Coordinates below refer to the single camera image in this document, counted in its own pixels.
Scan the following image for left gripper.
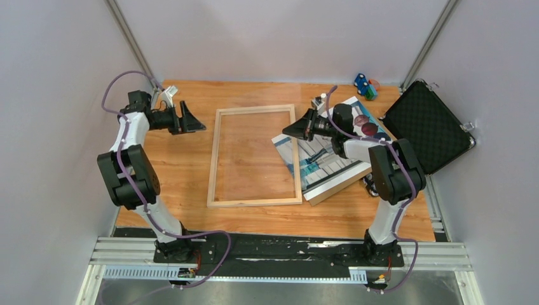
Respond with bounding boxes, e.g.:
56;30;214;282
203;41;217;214
149;102;207;136

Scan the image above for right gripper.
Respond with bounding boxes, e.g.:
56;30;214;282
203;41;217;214
282;107;338;142

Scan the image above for light wooden picture frame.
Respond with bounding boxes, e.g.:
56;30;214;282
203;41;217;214
207;104;303;208

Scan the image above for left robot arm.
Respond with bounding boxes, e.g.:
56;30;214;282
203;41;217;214
97;90;206;262

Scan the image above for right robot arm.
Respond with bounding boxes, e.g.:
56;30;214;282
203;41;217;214
282;103;426;266

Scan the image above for wooden backing board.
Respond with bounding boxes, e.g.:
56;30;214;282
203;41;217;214
307;126;401;208

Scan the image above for colourful toy blocks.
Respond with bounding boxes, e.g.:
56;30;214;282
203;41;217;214
353;73;380;100

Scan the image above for poker chip tray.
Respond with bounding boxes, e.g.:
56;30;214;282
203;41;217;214
362;174;378;197

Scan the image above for black foam-lined case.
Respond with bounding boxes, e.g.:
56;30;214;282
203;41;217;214
381;79;476;175

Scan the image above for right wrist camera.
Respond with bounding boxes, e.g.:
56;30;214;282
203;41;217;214
311;93;327;114

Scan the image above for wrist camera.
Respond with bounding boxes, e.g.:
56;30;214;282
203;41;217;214
311;93;327;114
161;85;179;108

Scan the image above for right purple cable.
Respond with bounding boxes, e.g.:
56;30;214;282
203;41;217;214
325;85;420;294

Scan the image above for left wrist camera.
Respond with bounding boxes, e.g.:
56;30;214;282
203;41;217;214
161;85;179;108

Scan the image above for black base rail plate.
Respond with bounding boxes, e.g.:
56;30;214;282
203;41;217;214
154;233;404;278

